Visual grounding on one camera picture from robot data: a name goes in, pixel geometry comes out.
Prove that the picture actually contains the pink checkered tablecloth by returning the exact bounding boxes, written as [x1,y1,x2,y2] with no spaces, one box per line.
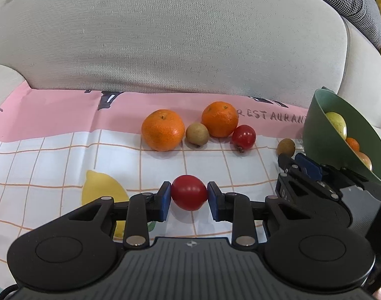
[0,85,323,288]

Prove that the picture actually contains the right orange tangerine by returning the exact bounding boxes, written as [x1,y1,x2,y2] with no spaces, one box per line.
[201,101,239,138]

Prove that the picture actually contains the green plastic bowl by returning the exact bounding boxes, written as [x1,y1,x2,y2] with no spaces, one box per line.
[302,89,381,184]

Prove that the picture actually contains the small tangerine in bowl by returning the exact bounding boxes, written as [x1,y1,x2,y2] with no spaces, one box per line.
[346,137,360,153]

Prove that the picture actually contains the yellow red apple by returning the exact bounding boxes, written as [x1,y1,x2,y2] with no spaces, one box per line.
[356,152,373,171]

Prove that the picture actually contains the beige sofa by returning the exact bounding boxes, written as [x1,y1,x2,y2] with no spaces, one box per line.
[0,0,381,129]

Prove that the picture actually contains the brown longan fruit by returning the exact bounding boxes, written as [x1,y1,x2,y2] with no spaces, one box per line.
[276,138,295,157]
[186,122,209,147]

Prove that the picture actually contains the yellow green apple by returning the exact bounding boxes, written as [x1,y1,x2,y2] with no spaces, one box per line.
[325,112,347,140]

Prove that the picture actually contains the large orange tangerine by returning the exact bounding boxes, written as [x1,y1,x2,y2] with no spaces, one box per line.
[141,109,185,152]

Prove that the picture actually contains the small red tomato with stem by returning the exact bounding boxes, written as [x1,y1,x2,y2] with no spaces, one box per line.
[232,125,256,153]

